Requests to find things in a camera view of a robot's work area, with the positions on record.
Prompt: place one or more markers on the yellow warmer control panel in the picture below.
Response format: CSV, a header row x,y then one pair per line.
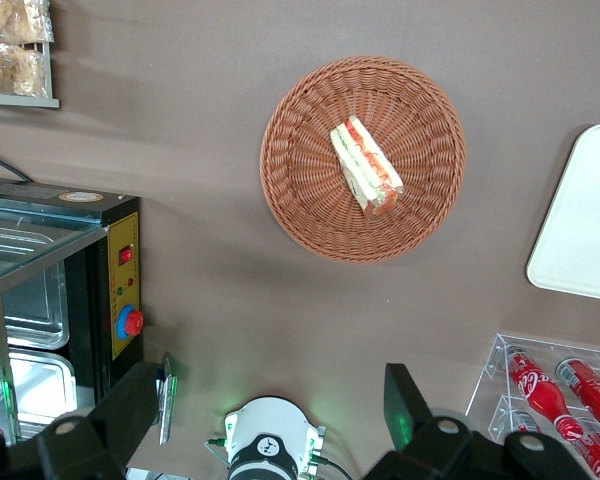
x,y
125,225

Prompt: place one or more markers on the clear acrylic bottle rack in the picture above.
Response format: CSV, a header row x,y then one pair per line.
x,y
490,360

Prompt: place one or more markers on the steel warmer pan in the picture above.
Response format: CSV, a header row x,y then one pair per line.
x,y
35,310
40,385

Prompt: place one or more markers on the grey snack shelf tray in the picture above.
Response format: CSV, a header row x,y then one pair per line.
x,y
30,101

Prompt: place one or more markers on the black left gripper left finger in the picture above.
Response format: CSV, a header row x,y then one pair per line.
x,y
110,430

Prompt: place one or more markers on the cream plastic tray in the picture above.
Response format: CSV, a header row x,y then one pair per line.
x,y
580,215

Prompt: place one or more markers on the red round warmer knob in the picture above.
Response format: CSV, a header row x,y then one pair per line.
x,y
134,321

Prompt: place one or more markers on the black glass food warmer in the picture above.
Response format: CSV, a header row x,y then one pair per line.
x,y
40,197

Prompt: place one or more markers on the clear bag rice crackers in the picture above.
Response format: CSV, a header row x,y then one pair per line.
x,y
15,20
15,70

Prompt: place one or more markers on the triangle sandwich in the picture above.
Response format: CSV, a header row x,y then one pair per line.
x,y
365,165

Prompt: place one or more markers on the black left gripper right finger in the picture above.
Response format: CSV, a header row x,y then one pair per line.
x,y
415,440

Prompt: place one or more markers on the brown round wicker basket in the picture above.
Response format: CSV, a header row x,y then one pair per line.
x,y
300,165

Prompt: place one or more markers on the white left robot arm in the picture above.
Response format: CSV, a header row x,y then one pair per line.
x,y
270,420

